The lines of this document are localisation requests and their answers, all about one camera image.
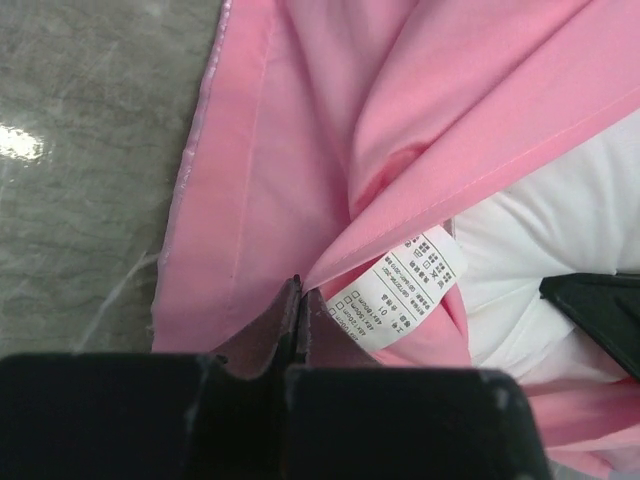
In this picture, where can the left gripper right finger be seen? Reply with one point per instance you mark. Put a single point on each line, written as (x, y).
(350, 419)

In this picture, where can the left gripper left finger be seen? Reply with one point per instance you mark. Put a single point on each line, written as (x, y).
(218, 415)

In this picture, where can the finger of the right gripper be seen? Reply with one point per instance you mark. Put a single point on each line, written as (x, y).
(605, 307)

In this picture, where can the white pillow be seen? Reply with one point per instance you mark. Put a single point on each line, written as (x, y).
(577, 214)

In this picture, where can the white care label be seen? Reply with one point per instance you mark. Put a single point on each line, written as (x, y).
(399, 291)

